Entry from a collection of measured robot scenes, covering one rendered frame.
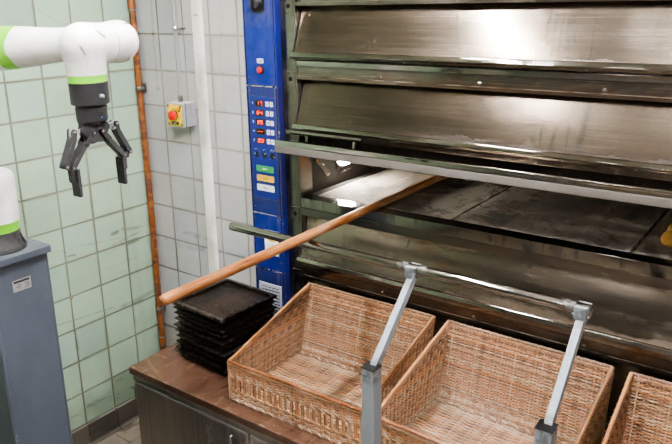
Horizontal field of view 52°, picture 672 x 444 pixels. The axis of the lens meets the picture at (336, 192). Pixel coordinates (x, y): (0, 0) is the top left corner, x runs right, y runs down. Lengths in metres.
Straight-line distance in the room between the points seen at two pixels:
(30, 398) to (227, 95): 1.30
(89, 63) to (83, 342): 1.77
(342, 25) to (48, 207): 1.40
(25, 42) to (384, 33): 1.09
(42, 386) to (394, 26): 1.60
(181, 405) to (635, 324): 1.55
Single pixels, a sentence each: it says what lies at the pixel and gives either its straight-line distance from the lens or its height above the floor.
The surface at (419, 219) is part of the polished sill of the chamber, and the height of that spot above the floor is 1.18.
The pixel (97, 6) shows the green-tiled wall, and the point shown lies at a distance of 3.10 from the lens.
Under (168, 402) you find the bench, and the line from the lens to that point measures 2.71.
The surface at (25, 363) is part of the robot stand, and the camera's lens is 2.37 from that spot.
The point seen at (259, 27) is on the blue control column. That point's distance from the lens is 2.63.
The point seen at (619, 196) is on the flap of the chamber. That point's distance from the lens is 1.95.
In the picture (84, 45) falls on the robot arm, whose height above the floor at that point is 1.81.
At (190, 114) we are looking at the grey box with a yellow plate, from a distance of 2.95.
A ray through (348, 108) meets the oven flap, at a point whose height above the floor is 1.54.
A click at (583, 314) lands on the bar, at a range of 1.81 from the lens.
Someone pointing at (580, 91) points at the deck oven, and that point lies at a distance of 2.09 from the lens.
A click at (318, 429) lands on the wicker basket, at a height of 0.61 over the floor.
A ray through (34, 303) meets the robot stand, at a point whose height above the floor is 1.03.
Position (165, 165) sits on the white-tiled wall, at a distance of 3.18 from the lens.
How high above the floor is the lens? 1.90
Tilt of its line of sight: 15 degrees down
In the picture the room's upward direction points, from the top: 1 degrees counter-clockwise
